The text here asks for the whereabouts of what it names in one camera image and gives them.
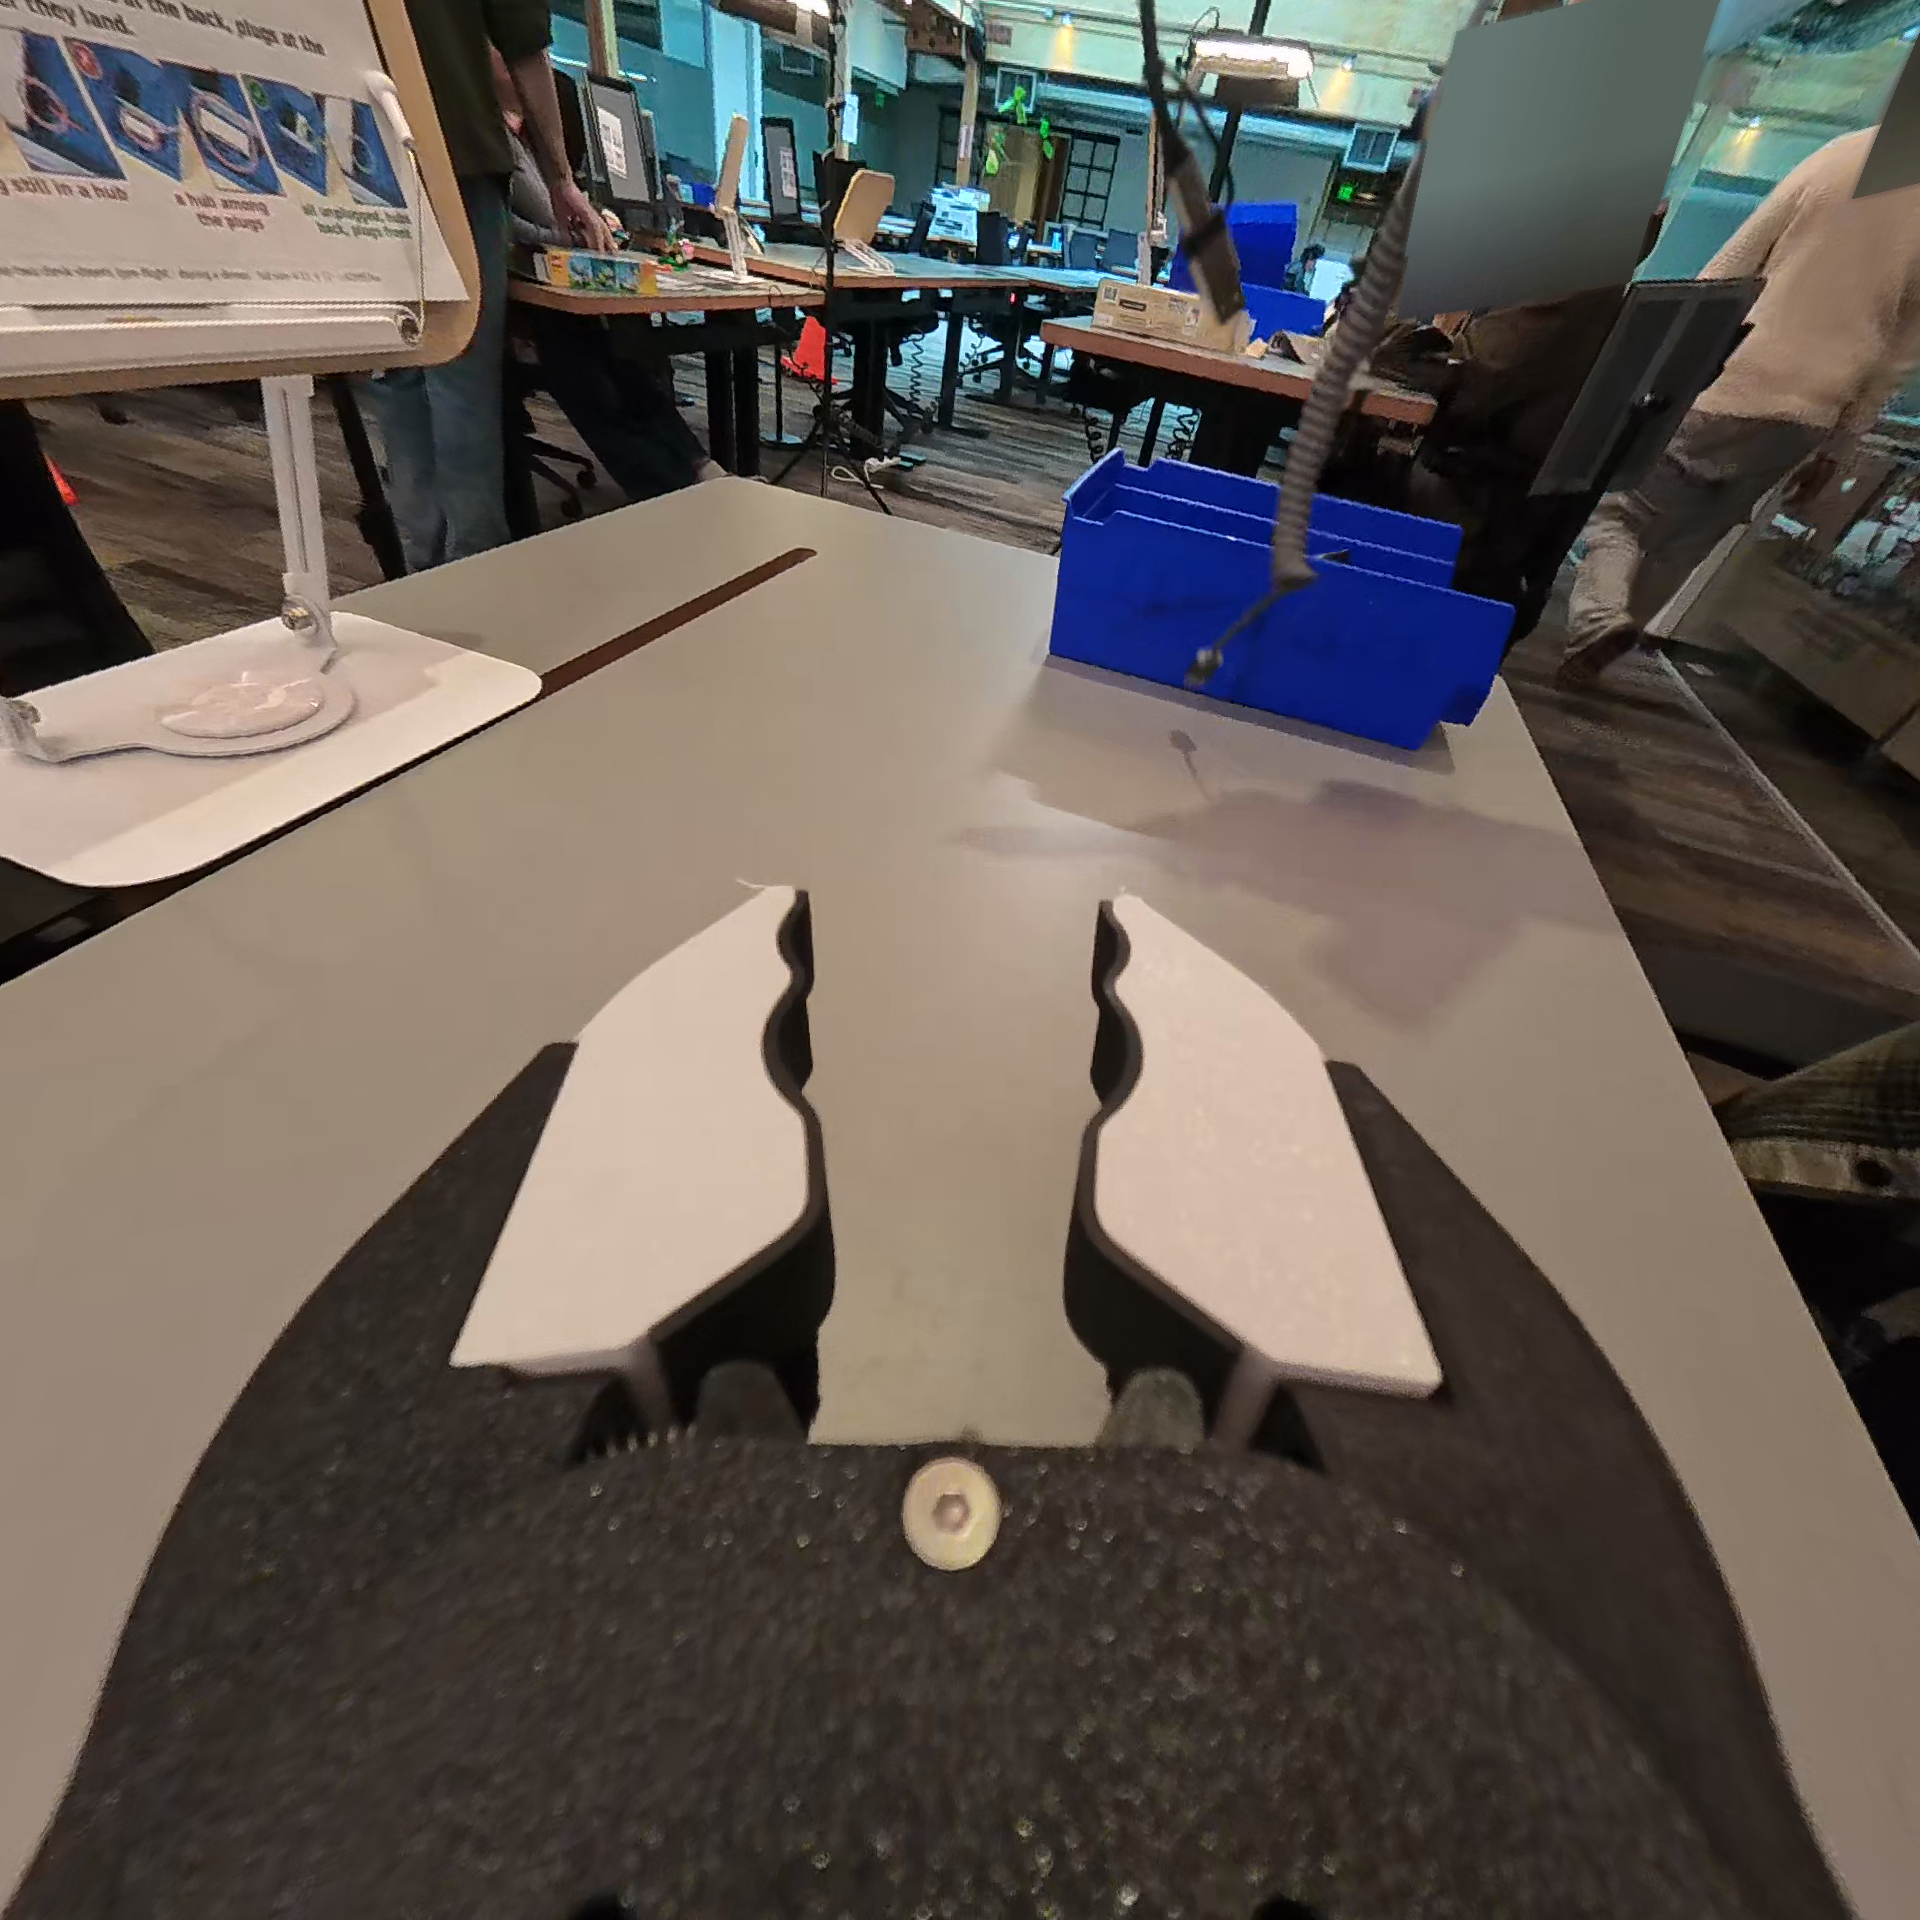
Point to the person's plaid shirt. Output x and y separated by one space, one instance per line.
1830 1109

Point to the orange traffic cone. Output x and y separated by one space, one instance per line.
809 356

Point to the blue storage bins stack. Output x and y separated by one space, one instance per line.
1275 232

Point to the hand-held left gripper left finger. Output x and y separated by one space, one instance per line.
660 1183

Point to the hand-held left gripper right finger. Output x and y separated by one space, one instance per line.
1244 1183

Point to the blue plastic bin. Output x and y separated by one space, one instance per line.
1275 660

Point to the printed instruction sheet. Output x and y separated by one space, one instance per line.
195 225

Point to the cardboard box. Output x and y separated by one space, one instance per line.
1155 308

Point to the black monitor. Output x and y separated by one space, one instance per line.
1651 375

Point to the colourful toy box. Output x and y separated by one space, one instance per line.
599 272

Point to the wooden office desk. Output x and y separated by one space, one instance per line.
675 292
1142 346

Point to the white document stand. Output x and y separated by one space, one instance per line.
299 706

